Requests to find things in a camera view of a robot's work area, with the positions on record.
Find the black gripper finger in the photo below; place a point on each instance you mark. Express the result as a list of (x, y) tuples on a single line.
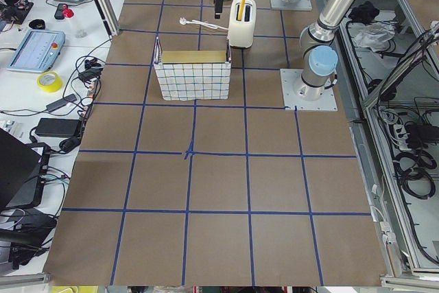
[(218, 8)]

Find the white toaster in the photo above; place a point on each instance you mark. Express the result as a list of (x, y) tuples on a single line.
[(240, 34)]

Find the toast slice in toaster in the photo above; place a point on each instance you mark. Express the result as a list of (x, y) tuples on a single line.
[(241, 10)]

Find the white bottle red cap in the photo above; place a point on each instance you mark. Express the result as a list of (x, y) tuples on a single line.
[(74, 22)]

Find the yellow tape roll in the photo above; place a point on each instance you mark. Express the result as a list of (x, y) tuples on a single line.
[(49, 82)]

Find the black power adapter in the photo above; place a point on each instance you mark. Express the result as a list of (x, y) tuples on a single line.
[(53, 127)]

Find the black laptop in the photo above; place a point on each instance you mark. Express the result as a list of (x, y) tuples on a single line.
[(23, 166)]

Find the wire basket with wooden shelf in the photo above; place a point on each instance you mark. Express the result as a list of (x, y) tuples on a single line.
[(190, 75)]

